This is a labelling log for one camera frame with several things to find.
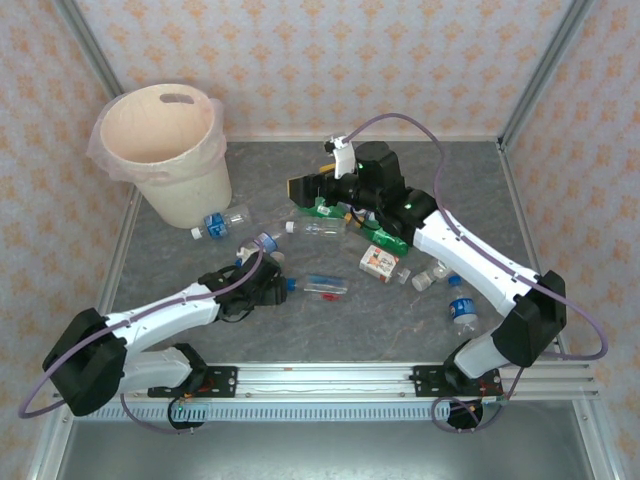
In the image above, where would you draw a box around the green bottle white barcode label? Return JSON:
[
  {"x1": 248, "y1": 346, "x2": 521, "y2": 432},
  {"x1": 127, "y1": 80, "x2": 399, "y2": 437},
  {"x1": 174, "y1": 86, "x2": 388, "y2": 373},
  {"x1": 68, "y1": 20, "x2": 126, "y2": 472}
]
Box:
[{"x1": 298, "y1": 196, "x2": 354, "y2": 226}]

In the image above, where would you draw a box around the blue label clear bottle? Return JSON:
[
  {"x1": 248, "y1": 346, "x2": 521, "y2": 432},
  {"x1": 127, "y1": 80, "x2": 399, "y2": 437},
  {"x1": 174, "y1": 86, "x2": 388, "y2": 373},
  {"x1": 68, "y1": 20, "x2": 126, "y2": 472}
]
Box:
[{"x1": 238, "y1": 230, "x2": 282, "y2": 264}]

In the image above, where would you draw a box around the clear bottle white cap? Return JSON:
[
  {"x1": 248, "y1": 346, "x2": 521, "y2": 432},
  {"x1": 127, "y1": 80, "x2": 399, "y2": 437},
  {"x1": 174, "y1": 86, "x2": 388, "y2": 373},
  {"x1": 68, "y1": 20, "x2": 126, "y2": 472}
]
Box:
[{"x1": 284, "y1": 219, "x2": 347, "y2": 240}]

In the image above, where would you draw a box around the clear unlabelled bottle blue cap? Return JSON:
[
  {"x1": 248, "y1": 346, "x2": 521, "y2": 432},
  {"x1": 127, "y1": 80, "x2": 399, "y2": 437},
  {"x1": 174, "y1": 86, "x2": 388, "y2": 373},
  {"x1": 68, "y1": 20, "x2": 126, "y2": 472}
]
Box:
[{"x1": 286, "y1": 273, "x2": 350, "y2": 302}]

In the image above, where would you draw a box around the green bottle orange yellow label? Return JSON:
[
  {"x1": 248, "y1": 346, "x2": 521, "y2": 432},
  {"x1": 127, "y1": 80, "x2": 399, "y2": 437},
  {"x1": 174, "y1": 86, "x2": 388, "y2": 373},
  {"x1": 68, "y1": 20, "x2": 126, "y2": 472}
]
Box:
[{"x1": 349, "y1": 217, "x2": 410, "y2": 257}]

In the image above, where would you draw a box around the blue label bottle white cap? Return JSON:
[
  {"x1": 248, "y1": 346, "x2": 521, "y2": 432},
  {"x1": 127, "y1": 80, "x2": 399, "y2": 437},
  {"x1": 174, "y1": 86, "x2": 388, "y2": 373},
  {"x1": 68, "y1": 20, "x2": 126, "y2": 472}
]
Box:
[{"x1": 190, "y1": 203, "x2": 252, "y2": 241}]

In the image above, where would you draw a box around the red white drink carton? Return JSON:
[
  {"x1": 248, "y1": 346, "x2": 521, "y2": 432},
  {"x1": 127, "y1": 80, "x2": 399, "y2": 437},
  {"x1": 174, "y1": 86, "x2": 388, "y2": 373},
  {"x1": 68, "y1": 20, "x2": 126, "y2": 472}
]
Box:
[{"x1": 358, "y1": 243, "x2": 401, "y2": 285}]

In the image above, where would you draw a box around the pepsi bottle blue cap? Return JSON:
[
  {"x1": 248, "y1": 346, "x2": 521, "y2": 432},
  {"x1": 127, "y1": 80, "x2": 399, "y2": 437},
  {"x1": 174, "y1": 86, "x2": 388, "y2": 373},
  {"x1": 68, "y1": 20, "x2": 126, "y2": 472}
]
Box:
[{"x1": 446, "y1": 274, "x2": 482, "y2": 337}]

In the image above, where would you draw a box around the cream plastic waste bin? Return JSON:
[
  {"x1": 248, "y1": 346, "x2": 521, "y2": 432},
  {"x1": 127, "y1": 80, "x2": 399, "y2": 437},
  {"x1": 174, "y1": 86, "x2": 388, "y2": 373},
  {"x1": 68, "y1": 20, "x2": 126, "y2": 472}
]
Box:
[{"x1": 98, "y1": 83, "x2": 234, "y2": 230}]

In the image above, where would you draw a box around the pink plastic bin liner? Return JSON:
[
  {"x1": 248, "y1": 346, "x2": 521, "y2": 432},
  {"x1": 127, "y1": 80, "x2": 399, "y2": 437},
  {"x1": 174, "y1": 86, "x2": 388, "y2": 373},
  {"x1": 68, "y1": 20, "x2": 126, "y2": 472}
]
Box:
[{"x1": 85, "y1": 82, "x2": 229, "y2": 184}]

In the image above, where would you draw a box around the small clear plastic jar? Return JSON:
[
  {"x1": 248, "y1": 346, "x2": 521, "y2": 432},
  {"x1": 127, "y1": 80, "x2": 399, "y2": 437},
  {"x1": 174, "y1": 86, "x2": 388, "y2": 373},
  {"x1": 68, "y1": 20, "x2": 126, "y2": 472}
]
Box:
[{"x1": 411, "y1": 263, "x2": 450, "y2": 293}]

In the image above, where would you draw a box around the grey metal shelf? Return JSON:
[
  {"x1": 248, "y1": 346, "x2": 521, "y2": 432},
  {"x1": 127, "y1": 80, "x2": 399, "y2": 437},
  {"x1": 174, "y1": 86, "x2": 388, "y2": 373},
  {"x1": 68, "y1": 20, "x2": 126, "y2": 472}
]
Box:
[{"x1": 54, "y1": 417, "x2": 599, "y2": 480}]

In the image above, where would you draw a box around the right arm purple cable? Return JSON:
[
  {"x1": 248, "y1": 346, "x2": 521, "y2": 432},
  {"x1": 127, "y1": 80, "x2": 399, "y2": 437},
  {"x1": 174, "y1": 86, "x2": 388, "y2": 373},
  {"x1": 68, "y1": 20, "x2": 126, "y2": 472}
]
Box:
[{"x1": 342, "y1": 112, "x2": 610, "y2": 434}]

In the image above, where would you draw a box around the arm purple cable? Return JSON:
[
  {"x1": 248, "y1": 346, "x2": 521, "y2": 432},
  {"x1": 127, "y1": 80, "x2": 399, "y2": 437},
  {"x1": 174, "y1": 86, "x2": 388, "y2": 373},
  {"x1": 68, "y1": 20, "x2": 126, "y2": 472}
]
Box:
[
  {"x1": 342, "y1": 112, "x2": 610, "y2": 434},
  {"x1": 18, "y1": 242, "x2": 265, "y2": 435}
]

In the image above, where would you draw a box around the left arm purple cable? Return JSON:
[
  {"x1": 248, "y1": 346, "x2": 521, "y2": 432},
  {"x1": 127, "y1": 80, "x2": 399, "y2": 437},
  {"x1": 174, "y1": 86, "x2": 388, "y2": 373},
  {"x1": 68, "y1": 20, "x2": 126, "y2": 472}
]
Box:
[{"x1": 18, "y1": 242, "x2": 265, "y2": 435}]

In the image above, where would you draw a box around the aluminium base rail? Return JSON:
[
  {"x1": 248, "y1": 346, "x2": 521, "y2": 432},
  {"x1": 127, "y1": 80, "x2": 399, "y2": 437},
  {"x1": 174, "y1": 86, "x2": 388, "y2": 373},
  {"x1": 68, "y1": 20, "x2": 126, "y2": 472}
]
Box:
[{"x1": 122, "y1": 362, "x2": 601, "y2": 401}]

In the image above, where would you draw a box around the grey slotted cable duct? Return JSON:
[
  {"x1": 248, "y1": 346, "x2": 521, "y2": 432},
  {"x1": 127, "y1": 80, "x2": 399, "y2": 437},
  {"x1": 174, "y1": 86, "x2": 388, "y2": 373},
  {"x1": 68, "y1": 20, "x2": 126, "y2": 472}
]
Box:
[{"x1": 74, "y1": 402, "x2": 507, "y2": 422}]

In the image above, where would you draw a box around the aluminium table side rail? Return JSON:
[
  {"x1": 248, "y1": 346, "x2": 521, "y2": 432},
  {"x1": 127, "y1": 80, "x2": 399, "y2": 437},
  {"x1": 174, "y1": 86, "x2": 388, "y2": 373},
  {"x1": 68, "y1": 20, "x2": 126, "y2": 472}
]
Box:
[
  {"x1": 496, "y1": 139, "x2": 571, "y2": 351},
  {"x1": 97, "y1": 189, "x2": 144, "y2": 314}
]

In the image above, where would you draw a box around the aluminium frame post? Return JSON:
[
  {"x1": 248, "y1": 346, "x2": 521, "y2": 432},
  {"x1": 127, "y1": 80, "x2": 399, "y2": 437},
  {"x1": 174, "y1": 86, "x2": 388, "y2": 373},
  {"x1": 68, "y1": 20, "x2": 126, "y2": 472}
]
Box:
[
  {"x1": 52, "y1": 0, "x2": 126, "y2": 101},
  {"x1": 497, "y1": 0, "x2": 597, "y2": 151}
]

